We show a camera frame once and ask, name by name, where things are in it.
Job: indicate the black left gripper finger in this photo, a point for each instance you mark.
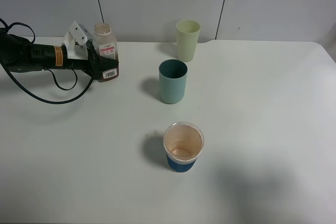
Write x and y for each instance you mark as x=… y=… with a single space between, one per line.
x=103 y=68

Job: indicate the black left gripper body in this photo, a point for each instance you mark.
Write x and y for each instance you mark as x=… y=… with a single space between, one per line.
x=63 y=61

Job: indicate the clear plastic drink bottle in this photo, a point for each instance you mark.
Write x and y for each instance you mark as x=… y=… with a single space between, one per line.
x=107 y=49

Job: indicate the pale green plastic cup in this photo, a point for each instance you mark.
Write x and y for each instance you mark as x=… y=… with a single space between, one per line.
x=187 y=34

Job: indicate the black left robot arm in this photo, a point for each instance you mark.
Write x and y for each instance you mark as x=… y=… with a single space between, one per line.
x=20 y=55

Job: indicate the teal plastic cup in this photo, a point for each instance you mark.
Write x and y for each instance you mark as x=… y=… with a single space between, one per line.
x=172 y=80

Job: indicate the paper cup with blue sleeve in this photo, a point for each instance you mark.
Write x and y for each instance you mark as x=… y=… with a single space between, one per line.
x=183 y=142

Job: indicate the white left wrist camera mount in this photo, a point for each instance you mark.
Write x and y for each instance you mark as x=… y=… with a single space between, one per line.
x=75 y=41

